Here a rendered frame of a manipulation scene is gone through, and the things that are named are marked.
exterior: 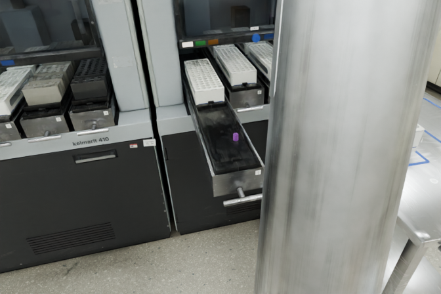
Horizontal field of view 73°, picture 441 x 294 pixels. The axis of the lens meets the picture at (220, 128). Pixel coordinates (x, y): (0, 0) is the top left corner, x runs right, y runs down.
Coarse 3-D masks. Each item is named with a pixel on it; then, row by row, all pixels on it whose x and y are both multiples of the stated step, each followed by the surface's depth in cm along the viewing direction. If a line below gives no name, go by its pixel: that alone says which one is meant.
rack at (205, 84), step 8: (184, 64) 120; (192, 64) 118; (200, 64) 117; (208, 64) 118; (192, 72) 112; (200, 72) 111; (208, 72) 111; (192, 80) 105; (200, 80) 105; (208, 80) 104; (216, 80) 106; (192, 88) 113; (200, 88) 99; (208, 88) 101; (216, 88) 99; (200, 96) 99; (208, 96) 99; (216, 96) 100
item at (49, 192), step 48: (96, 0) 91; (144, 48) 159; (144, 96) 112; (48, 144) 103; (96, 144) 108; (0, 192) 109; (48, 192) 114; (96, 192) 119; (144, 192) 125; (0, 240) 121; (48, 240) 127; (96, 240) 133; (144, 240) 148
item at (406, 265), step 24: (432, 96) 98; (432, 120) 86; (432, 144) 77; (408, 168) 70; (432, 168) 69; (408, 192) 63; (432, 192) 63; (408, 216) 58; (432, 216) 58; (408, 240) 56; (432, 240) 53; (408, 264) 57; (384, 288) 66; (408, 288) 99; (432, 288) 99
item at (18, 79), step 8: (8, 72) 117; (16, 72) 117; (24, 72) 117; (0, 80) 110; (8, 80) 111; (16, 80) 110; (24, 80) 113; (0, 88) 105; (8, 88) 104; (16, 88) 106; (0, 96) 99; (8, 96) 99; (16, 96) 111; (0, 104) 96; (8, 104) 98; (16, 104) 104; (0, 112) 97; (8, 112) 98
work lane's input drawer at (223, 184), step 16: (192, 96) 105; (224, 96) 104; (192, 112) 98; (208, 112) 98; (224, 112) 97; (208, 128) 90; (224, 128) 90; (240, 128) 87; (208, 144) 80; (224, 144) 83; (240, 144) 82; (208, 160) 77; (224, 160) 77; (240, 160) 74; (256, 160) 74; (224, 176) 72; (240, 176) 73; (256, 176) 75; (224, 192) 75; (240, 192) 74
